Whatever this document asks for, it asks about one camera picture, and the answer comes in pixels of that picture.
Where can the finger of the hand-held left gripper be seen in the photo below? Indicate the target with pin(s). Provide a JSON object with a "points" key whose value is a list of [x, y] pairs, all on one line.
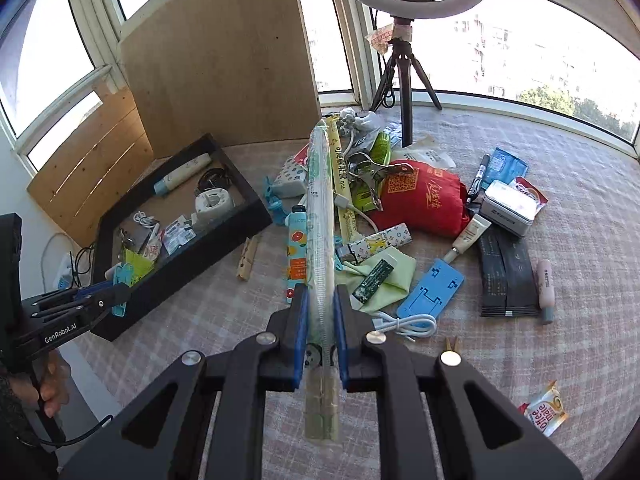
{"points": [[107, 301], [95, 288]]}

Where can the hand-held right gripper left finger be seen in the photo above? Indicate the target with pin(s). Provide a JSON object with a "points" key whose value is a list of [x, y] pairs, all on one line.
{"points": [[300, 335]]}

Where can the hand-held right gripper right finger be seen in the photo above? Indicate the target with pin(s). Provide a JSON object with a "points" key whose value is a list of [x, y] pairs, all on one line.
{"points": [[341, 335]]}

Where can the black storage tray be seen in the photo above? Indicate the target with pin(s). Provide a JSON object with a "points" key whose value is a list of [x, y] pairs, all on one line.
{"points": [[150, 300]]}

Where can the small metal tongs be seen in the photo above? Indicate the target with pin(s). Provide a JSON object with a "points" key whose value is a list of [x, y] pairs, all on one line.
{"points": [[131, 239]]}

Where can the long clear plastic packet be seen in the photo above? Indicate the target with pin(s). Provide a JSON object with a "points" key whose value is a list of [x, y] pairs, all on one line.
{"points": [[320, 260]]}

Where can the white lotion bottle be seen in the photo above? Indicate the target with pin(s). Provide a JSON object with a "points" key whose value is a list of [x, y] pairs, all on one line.
{"points": [[182, 174]]}

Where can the checked cloth desktop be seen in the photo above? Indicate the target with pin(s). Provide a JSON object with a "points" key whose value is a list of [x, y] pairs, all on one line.
{"points": [[550, 350]]}

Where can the person's left hand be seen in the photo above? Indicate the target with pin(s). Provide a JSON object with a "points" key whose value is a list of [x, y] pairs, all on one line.
{"points": [[55, 385]]}

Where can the white power strip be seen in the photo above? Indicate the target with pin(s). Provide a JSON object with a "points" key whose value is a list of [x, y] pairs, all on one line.
{"points": [[62, 270]]}

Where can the dark green stick pack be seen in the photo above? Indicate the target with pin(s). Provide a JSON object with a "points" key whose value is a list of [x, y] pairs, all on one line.
{"points": [[372, 282]]}

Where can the red white creamer packet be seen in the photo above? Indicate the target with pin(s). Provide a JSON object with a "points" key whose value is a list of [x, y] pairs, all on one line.
{"points": [[545, 410], [152, 247], [301, 155], [531, 190]]}

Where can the light green cloth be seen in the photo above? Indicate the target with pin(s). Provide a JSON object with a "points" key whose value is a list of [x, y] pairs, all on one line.
{"points": [[395, 287]]}

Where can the fruit-print bottle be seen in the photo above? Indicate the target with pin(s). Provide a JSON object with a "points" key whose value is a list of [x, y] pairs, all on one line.
{"points": [[296, 255]]}

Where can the printed lighter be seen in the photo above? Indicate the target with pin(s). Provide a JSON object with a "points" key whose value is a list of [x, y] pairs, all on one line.
{"points": [[356, 252]]}

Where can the blue white sachet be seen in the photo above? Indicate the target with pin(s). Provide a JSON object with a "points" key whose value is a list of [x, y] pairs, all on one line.
{"points": [[185, 227], [172, 244]]}

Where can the wooden clothespin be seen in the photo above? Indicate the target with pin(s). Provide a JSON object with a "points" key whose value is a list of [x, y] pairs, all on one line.
{"points": [[248, 257], [453, 344]]}

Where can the blue phone stand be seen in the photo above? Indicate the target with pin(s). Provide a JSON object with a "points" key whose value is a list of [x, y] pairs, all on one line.
{"points": [[435, 285]]}

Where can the white printed pouch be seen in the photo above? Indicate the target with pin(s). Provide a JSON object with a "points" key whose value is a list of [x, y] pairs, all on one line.
{"points": [[387, 238]]}

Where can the knotty pine plank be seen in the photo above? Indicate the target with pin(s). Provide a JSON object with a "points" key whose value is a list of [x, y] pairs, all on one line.
{"points": [[90, 170]]}

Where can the lime green packet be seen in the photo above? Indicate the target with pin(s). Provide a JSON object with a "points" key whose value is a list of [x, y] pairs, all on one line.
{"points": [[365, 197], [380, 149]]}

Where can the white tape dispenser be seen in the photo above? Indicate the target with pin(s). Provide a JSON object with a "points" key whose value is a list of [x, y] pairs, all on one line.
{"points": [[215, 205]]}

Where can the red fabric bag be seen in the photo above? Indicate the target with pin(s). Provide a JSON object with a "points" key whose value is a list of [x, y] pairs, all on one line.
{"points": [[430, 200]]}

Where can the black flat packet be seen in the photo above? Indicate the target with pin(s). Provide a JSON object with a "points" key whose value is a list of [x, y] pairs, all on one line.
{"points": [[492, 275], [520, 275]]}

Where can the beige cream tube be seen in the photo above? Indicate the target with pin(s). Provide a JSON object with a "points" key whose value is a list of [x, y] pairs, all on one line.
{"points": [[472, 235]]}

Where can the long yellow paper wrapper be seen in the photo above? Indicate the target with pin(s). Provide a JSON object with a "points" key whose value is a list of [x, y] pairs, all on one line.
{"points": [[340, 170]]}

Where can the white paper packet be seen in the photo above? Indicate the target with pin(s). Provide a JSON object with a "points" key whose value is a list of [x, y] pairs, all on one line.
{"points": [[425, 155]]}

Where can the black pen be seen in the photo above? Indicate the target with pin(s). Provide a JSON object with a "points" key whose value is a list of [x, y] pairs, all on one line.
{"points": [[479, 177]]}

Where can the pink tube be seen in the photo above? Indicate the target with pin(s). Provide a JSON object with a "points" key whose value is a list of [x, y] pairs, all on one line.
{"points": [[545, 285]]}

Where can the silver metal tin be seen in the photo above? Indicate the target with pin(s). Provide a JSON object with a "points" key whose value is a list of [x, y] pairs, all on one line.
{"points": [[510, 207]]}

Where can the grey foil packet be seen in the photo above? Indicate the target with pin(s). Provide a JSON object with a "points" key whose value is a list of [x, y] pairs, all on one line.
{"points": [[370, 122]]}

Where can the grey bead bunch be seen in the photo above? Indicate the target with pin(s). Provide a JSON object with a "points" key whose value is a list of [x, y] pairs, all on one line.
{"points": [[349, 120]]}

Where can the blue foil packet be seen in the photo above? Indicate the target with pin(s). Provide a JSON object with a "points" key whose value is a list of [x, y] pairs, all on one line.
{"points": [[507, 167]]}

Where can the large plywood board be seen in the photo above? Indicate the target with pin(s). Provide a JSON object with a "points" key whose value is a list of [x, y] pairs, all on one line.
{"points": [[215, 60]]}

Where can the black tripod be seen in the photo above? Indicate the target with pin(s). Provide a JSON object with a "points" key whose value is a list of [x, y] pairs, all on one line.
{"points": [[405, 85]]}

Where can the pink paper tag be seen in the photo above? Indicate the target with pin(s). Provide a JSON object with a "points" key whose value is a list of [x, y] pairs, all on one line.
{"points": [[385, 37]]}

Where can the white window frame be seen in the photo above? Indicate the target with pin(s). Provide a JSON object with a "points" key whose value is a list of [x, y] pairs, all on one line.
{"points": [[345, 35]]}

